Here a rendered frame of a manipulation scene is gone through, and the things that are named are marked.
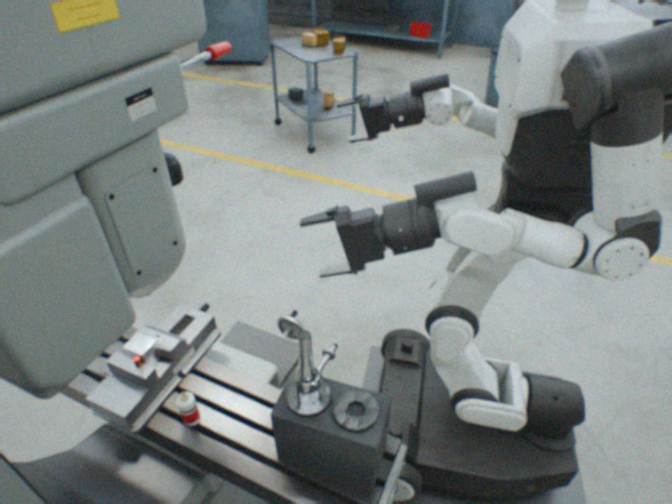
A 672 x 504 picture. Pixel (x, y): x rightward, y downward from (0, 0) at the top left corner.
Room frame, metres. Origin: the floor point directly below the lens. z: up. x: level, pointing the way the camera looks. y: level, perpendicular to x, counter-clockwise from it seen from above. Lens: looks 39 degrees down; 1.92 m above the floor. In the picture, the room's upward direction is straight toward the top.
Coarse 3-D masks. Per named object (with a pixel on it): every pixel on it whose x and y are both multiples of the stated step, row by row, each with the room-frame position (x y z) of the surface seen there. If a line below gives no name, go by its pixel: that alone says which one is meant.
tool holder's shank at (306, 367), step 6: (306, 330) 0.54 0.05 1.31; (300, 336) 0.53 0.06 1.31; (306, 336) 0.53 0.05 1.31; (300, 342) 0.52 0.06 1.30; (306, 342) 0.52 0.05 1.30; (300, 348) 0.52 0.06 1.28; (306, 348) 0.52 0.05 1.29; (300, 354) 0.52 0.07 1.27; (306, 354) 0.52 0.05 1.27; (300, 360) 0.53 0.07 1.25; (306, 360) 0.52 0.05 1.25; (312, 360) 0.53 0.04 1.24; (300, 366) 0.53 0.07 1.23; (306, 366) 0.52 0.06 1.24; (312, 366) 0.53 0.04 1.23; (300, 372) 0.52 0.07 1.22; (306, 372) 0.52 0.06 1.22; (312, 372) 0.52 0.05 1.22; (306, 378) 0.52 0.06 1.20
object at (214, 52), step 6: (210, 48) 0.83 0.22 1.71; (216, 48) 0.83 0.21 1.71; (222, 48) 0.84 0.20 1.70; (228, 48) 0.86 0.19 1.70; (204, 54) 0.81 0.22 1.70; (210, 54) 0.82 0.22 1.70; (216, 54) 0.82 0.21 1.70; (222, 54) 0.84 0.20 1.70; (186, 60) 0.77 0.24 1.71; (192, 60) 0.78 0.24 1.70; (198, 60) 0.79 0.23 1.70; (204, 60) 0.80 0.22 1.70; (210, 60) 0.83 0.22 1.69; (186, 66) 0.76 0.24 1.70
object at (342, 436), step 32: (288, 384) 0.56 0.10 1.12; (320, 384) 0.55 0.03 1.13; (288, 416) 0.49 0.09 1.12; (320, 416) 0.49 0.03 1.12; (352, 416) 0.48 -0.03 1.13; (384, 416) 0.49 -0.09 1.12; (288, 448) 0.48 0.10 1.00; (320, 448) 0.46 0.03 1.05; (352, 448) 0.44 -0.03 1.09; (352, 480) 0.44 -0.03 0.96
